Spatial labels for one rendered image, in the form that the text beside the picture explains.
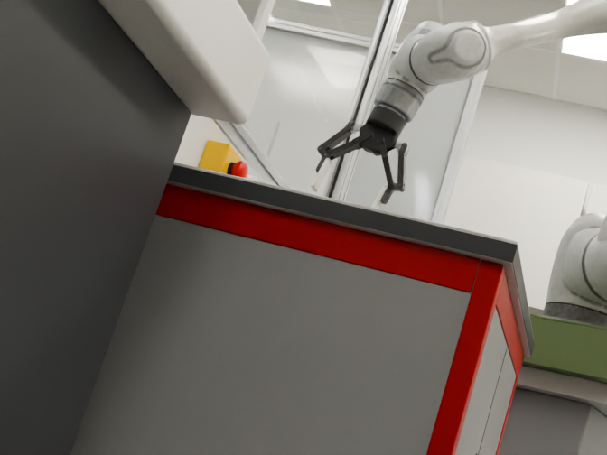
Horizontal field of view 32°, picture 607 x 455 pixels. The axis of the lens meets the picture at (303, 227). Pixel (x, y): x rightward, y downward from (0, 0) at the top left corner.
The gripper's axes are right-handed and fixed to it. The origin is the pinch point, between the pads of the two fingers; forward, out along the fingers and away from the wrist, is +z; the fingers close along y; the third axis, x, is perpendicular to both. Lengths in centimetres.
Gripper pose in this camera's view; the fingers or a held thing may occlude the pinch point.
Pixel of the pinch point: (344, 198)
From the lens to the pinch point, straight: 218.0
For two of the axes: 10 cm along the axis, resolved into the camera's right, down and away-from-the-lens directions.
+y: -8.4, -4.1, 3.4
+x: -2.3, -2.9, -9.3
